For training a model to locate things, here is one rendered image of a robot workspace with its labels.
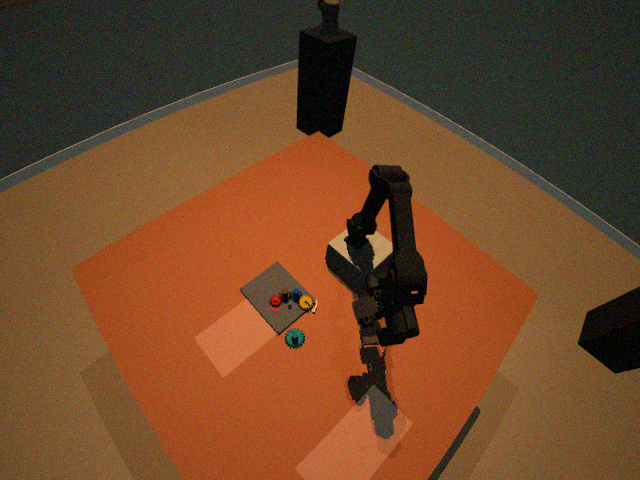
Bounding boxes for yellow gear with black stripe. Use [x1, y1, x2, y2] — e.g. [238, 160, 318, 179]
[298, 295, 314, 310]

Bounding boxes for green gear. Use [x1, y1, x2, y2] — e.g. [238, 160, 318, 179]
[285, 327, 305, 348]

